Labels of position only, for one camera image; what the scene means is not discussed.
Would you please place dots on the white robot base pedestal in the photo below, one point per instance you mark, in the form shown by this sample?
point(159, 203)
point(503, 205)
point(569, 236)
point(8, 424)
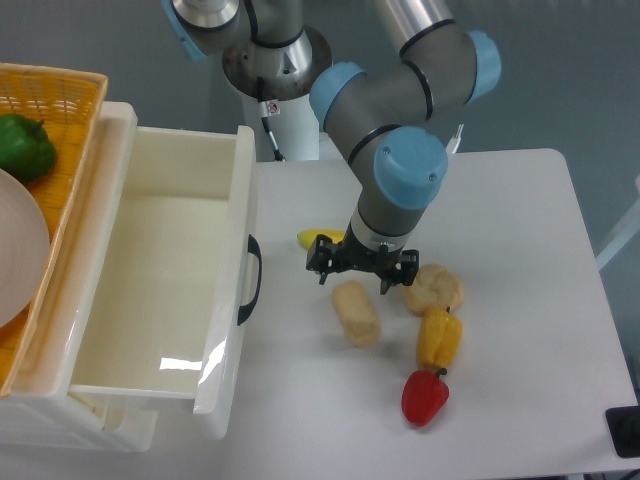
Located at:
point(287, 125)

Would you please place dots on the round tan bread roll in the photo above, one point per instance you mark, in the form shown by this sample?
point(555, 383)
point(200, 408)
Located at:
point(433, 287)

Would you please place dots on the green bell pepper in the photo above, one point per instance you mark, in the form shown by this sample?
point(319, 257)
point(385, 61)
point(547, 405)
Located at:
point(27, 154)

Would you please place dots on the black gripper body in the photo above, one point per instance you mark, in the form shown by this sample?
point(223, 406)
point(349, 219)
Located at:
point(350, 255)

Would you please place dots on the yellow bell pepper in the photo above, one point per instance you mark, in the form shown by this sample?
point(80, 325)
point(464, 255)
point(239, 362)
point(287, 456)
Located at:
point(438, 339)

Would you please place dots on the rectangular tan bread loaf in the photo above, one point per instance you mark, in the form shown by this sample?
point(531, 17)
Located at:
point(356, 313)

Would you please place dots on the red bell pepper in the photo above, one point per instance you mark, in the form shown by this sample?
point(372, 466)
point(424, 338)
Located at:
point(425, 393)

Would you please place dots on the beige round plate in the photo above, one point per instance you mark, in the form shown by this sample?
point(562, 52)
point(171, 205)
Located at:
point(25, 247)

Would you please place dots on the black drawer handle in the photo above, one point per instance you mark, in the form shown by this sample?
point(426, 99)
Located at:
point(253, 280)

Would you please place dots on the white plastic drawer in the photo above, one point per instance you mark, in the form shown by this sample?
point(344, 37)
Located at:
point(162, 332)

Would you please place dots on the white frame at right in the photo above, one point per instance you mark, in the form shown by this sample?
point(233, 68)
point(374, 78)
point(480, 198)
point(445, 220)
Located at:
point(623, 231)

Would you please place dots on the white plastic drawer cabinet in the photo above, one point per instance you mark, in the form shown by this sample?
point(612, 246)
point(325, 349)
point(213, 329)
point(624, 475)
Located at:
point(40, 410)

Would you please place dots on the black device at edge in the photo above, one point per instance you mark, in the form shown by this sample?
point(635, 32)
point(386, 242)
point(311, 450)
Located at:
point(623, 424)

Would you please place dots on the orange woven basket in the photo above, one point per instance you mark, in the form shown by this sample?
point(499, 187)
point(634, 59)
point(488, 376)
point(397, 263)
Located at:
point(69, 103)

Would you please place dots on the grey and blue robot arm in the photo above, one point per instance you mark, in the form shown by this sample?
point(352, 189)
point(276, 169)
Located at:
point(376, 123)

